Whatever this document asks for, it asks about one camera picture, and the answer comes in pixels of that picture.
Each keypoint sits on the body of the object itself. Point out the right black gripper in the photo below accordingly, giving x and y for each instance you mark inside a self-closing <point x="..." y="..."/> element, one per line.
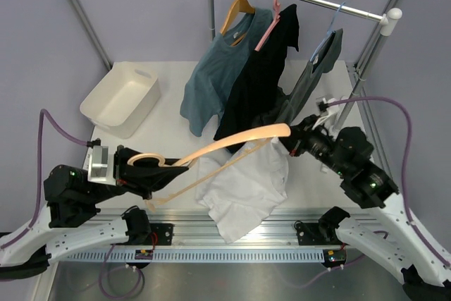
<point x="299" y="134"/>

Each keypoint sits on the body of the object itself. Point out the teal t shirt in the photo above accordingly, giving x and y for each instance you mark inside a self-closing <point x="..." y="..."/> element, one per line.
<point x="209" y="86"/>

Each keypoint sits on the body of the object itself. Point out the black t shirt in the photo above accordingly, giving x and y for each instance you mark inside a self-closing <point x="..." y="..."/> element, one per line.
<point x="254" y="91"/>

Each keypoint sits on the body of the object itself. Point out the metal clothes rack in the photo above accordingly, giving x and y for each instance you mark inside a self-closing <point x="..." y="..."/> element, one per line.
<point x="353" y="75"/>

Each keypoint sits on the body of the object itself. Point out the slotted cable duct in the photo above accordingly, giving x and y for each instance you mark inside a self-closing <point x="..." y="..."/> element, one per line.
<point x="165" y="255"/>

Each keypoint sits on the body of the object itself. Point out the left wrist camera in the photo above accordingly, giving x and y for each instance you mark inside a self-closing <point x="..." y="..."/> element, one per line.
<point x="101" y="166"/>

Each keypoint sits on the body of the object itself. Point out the white t shirt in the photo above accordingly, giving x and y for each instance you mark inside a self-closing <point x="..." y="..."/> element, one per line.
<point x="254" y="184"/>

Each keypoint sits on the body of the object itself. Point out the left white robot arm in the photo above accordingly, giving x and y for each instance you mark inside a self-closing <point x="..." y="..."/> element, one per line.
<point x="72" y="196"/>

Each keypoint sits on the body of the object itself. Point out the white plastic bin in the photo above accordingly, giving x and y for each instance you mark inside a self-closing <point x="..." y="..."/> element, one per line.
<point x="122" y="99"/>

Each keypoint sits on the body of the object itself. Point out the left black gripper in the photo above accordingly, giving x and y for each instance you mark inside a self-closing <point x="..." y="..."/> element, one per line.
<point x="146" y="173"/>

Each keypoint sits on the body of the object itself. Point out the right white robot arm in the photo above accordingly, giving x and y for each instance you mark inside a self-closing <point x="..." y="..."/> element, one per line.
<point x="348" y="155"/>

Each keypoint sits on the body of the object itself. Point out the dark grey t shirt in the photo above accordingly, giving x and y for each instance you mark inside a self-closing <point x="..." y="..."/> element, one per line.
<point x="288" y="106"/>

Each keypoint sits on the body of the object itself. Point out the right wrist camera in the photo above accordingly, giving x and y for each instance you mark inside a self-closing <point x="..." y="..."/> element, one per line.
<point x="328" y="109"/>

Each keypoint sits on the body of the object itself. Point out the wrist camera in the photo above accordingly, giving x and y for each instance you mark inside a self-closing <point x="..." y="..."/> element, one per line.
<point x="328" y="109"/>
<point x="101" y="166"/>

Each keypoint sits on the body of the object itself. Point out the wooden hanger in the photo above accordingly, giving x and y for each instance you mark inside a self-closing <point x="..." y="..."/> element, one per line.
<point x="237" y="7"/>

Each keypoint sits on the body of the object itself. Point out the blue plastic hanger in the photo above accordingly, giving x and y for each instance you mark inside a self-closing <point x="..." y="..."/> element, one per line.
<point x="326" y="36"/>

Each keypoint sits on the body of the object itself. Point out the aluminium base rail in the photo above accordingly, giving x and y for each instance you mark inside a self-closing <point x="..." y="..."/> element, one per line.
<point x="203" y="227"/>

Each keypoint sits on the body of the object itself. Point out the beige plastic hanger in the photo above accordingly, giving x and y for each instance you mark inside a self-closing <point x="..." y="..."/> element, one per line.
<point x="267" y="132"/>

